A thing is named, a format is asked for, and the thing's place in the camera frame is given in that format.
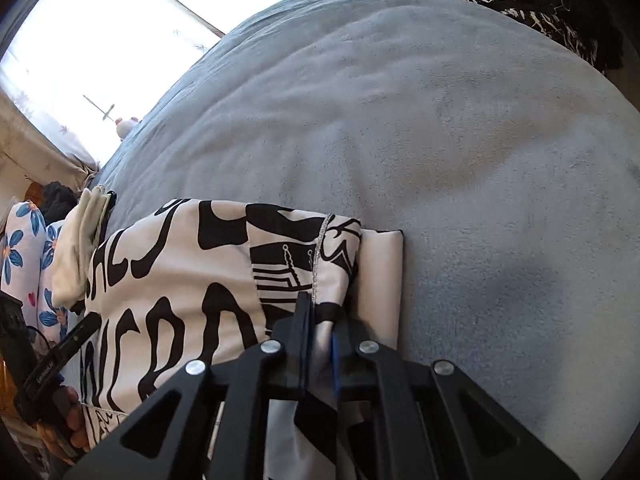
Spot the dark clothing pile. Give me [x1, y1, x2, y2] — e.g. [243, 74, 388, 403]
[40, 182, 78, 223]

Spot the folded cream fleece garment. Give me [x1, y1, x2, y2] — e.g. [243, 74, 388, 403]
[50, 185, 118, 311]

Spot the small plush toy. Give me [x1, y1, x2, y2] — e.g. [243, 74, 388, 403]
[114, 116, 142, 138]

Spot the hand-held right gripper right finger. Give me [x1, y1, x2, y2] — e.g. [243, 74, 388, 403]
[330, 317, 581, 480]

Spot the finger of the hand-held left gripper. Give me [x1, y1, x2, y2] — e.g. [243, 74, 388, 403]
[52, 312, 101, 361]

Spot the person's left hand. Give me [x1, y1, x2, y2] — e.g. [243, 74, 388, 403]
[52, 385, 92, 454]

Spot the beige patterned curtain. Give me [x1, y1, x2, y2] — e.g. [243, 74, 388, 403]
[0, 90, 101, 186]

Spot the rolled blue floral blanket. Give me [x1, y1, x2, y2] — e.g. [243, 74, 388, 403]
[0, 201, 71, 346]

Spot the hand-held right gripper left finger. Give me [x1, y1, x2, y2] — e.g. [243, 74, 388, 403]
[65, 292, 313, 480]

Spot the grey bed blanket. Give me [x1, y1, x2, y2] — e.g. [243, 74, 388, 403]
[65, 0, 640, 471]

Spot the black white patterned cloth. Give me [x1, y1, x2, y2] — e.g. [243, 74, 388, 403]
[445, 0, 598, 66]

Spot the white black graffiti print jacket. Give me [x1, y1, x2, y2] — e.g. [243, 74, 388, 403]
[72, 199, 403, 480]

